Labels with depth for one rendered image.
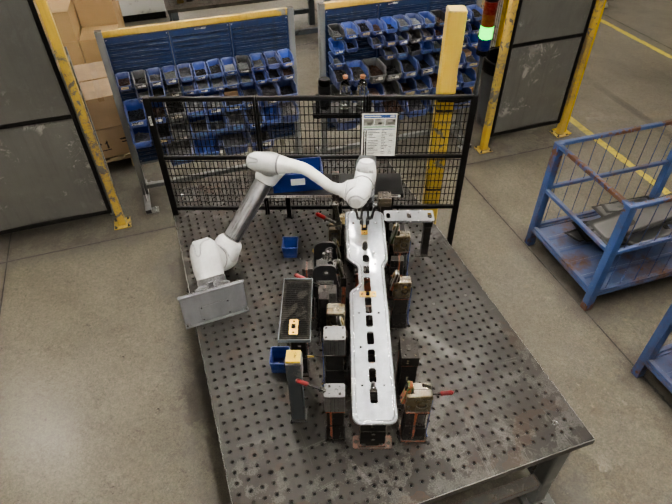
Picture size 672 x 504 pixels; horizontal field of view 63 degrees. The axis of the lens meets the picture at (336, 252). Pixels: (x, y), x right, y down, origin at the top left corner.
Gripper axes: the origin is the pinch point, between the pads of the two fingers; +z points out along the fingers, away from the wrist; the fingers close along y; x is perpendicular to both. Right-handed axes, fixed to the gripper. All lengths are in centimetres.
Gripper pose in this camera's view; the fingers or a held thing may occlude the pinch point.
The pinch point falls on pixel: (364, 224)
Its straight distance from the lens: 305.6
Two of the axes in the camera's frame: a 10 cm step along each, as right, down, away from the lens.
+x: 0.0, -6.8, 7.4
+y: 10.0, -0.1, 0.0
